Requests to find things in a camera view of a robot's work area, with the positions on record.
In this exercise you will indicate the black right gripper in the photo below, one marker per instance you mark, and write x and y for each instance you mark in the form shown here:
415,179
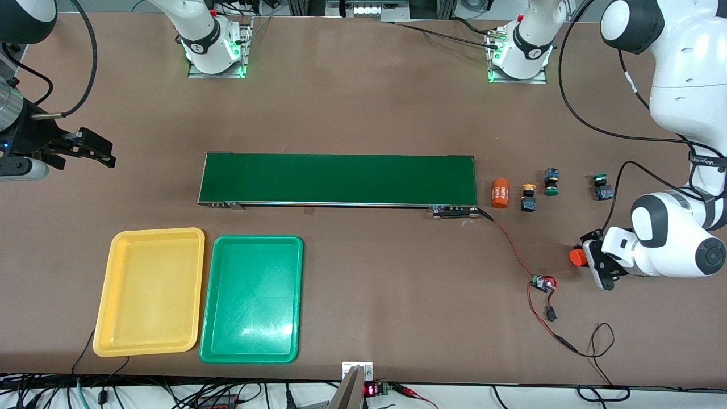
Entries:
31,138

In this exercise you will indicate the orange cylindrical battery cell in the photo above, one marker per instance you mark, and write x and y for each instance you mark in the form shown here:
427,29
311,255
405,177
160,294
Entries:
577,257
500,193

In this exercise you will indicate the green push button switch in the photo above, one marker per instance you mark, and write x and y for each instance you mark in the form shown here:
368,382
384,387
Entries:
602,190
550,179

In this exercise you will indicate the yellow push button switch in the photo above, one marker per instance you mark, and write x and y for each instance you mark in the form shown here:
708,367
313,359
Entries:
528,201

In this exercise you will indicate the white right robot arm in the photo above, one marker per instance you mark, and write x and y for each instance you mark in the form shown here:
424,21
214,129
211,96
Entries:
199,34

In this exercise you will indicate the small green circuit board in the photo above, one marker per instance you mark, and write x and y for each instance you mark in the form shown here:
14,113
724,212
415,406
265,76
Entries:
541,283

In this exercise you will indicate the small black plug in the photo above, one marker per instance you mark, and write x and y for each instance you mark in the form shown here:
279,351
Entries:
550,313

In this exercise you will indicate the green conveyor belt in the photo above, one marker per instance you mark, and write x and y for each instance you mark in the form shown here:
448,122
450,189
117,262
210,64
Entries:
255,182

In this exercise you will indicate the yellow plastic tray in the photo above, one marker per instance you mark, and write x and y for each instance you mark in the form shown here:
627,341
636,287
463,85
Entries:
142,318

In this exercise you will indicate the green plastic tray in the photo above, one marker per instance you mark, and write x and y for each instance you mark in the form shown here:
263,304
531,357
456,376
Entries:
250,301

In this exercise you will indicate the red clip lead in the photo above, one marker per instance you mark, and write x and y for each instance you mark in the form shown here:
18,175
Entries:
406,391

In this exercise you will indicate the red display module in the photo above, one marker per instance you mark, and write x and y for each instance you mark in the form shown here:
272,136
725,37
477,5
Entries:
370,390

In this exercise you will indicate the white box device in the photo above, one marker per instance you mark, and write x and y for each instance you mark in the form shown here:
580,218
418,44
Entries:
366,8

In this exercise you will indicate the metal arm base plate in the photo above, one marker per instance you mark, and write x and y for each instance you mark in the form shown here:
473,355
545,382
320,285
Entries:
517,81
221,75

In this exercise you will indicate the small metal bracket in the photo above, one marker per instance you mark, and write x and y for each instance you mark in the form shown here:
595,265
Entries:
366,372

